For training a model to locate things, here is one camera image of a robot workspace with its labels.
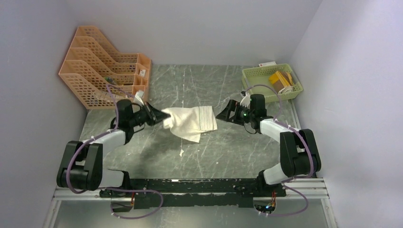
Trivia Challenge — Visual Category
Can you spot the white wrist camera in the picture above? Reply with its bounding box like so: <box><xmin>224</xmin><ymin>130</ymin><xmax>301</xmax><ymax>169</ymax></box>
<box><xmin>134</xmin><ymin>90</ymin><xmax>144</xmax><ymax>105</ymax></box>
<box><xmin>240</xmin><ymin>95</ymin><xmax>251</xmax><ymax>108</ymax></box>

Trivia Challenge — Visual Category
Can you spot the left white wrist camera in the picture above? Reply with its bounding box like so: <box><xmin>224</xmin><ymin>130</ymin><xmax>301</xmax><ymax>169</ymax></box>
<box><xmin>134</xmin><ymin>90</ymin><xmax>144</xmax><ymax>105</ymax></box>

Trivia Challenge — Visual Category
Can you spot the aluminium rail frame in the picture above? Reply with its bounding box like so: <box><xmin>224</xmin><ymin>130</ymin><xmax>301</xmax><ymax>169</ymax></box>
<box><xmin>43</xmin><ymin>178</ymin><xmax>337</xmax><ymax>228</ymax></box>

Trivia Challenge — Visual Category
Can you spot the orange plastic file organizer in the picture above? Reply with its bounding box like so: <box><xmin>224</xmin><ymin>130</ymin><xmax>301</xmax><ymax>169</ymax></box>
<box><xmin>59</xmin><ymin>26</ymin><xmax>152</xmax><ymax>109</ymax></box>

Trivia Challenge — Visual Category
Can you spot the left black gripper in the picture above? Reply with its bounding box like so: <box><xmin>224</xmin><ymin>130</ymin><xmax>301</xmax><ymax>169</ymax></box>
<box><xmin>129</xmin><ymin>101</ymin><xmax>171</xmax><ymax>127</ymax></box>

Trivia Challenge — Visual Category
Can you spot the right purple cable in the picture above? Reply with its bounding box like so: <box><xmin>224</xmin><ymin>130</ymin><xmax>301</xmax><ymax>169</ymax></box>
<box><xmin>240</xmin><ymin>84</ymin><xmax>316</xmax><ymax>218</ymax></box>

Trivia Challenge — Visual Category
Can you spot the yellow brown bear towel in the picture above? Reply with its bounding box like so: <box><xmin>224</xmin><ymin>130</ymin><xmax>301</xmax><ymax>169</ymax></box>
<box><xmin>269</xmin><ymin>71</ymin><xmax>295</xmax><ymax>94</ymax></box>

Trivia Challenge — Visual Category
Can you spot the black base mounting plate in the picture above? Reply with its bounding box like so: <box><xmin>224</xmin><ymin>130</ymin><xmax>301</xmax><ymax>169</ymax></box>
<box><xmin>99</xmin><ymin>178</ymin><xmax>286</xmax><ymax>209</ymax></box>

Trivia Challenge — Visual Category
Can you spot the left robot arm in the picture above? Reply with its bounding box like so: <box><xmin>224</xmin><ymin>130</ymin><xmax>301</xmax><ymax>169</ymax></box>
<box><xmin>57</xmin><ymin>99</ymin><xmax>170</xmax><ymax>198</ymax></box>

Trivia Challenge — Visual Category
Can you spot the cream white towel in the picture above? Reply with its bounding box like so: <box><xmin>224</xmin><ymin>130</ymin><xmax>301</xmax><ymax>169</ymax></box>
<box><xmin>162</xmin><ymin>106</ymin><xmax>218</xmax><ymax>143</ymax></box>

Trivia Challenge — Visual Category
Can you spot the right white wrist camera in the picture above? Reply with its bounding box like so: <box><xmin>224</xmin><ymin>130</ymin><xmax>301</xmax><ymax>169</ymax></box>
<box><xmin>240</xmin><ymin>95</ymin><xmax>251</xmax><ymax>108</ymax></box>

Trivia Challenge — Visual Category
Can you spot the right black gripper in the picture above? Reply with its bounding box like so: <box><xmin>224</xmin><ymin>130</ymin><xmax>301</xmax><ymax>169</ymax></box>
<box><xmin>216</xmin><ymin>100</ymin><xmax>255</xmax><ymax>126</ymax></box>

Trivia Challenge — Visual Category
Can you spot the green plastic basket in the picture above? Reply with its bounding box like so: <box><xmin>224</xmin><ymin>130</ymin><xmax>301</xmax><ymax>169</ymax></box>
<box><xmin>241</xmin><ymin>64</ymin><xmax>304</xmax><ymax>103</ymax></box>

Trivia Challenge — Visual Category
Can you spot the white red card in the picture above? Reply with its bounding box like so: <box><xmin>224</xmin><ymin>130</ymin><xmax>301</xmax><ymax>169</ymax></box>
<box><xmin>259</xmin><ymin>61</ymin><xmax>277</xmax><ymax>67</ymax></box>

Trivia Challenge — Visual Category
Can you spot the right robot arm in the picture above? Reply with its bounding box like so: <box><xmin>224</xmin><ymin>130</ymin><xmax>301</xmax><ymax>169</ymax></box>
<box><xmin>216</xmin><ymin>94</ymin><xmax>322</xmax><ymax>197</ymax></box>

